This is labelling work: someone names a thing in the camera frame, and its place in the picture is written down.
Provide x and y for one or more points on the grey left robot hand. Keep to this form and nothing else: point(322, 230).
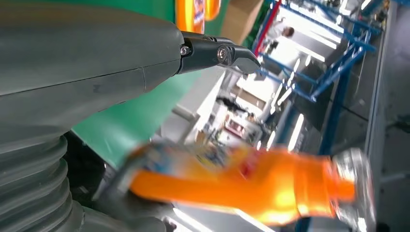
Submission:
point(80, 57)

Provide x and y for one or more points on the orange detergent bottle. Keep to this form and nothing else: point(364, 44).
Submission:
point(256, 192)
point(213, 8)
point(189, 14)

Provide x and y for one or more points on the cardboard box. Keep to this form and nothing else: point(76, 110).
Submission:
point(240, 19)

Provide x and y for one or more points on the red pole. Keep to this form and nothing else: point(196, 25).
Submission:
point(266, 28)

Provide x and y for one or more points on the person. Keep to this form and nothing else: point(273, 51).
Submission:
point(282, 32)

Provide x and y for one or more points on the blue metal rack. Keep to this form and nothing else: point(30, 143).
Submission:
point(333, 105)

